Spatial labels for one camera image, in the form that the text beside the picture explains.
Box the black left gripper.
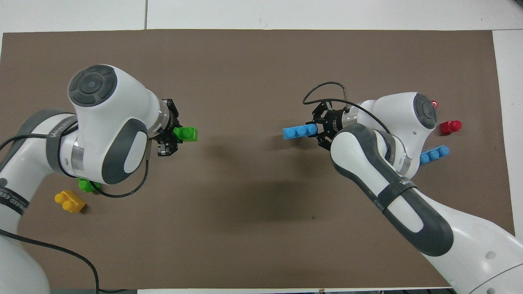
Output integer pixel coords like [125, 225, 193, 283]
[156, 98, 181, 158]

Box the green two-stud toy block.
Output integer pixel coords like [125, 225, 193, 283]
[173, 127, 199, 143]
[78, 178, 101, 193]

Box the blue three-stud toy block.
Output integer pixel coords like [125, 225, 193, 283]
[420, 146, 450, 166]
[282, 124, 319, 140]

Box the yellow two-stud toy block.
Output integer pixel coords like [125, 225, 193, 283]
[54, 190, 86, 214]

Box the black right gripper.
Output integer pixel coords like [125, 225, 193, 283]
[306, 101, 349, 152]

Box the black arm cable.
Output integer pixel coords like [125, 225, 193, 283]
[303, 82, 393, 136]
[0, 122, 150, 294]

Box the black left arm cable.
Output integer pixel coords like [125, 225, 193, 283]
[0, 122, 150, 294]

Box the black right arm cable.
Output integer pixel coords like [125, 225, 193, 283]
[303, 82, 393, 136]

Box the brown table mat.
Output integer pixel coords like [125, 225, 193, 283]
[0, 29, 515, 290]

